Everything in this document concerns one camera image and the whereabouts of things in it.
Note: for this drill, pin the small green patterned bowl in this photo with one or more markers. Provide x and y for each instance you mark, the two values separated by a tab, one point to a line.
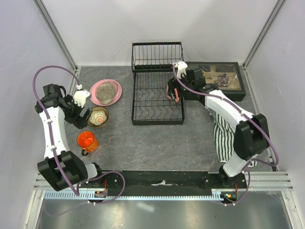
97	118

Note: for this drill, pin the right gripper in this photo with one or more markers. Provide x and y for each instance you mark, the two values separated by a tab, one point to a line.
183	77

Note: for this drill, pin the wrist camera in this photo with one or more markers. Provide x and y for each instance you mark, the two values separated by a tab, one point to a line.
80	96
179	69

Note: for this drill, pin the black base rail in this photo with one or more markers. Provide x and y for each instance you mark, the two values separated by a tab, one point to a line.
165	183

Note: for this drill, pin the dark floral fabric piece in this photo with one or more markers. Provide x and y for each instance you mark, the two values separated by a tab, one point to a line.
223	80

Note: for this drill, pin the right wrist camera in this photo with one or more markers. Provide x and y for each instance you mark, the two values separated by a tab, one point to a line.
179	69

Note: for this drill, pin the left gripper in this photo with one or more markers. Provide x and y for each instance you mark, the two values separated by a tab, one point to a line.
79	121

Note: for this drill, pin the black compartment display box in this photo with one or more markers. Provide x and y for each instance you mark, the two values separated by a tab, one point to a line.
208	71

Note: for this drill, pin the pink patterned bowl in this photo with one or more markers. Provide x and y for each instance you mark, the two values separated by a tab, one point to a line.
96	109

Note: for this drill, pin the pink mug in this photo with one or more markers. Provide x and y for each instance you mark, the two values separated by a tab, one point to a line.
172	93

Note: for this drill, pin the black wire dish rack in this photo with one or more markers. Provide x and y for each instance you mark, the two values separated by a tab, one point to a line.
152	69

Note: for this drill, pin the orange mug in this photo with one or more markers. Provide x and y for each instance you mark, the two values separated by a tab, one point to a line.
88	142

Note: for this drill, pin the pink plate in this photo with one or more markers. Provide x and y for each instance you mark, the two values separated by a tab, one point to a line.
116	85

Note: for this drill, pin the grey glass plate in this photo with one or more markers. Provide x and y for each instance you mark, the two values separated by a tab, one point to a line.
107	91

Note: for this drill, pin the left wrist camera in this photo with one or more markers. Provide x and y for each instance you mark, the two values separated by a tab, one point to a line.
80	96

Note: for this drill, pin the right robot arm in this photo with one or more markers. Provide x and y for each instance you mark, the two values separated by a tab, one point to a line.
240	136

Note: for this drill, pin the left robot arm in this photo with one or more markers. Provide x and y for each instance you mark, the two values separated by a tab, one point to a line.
61	168

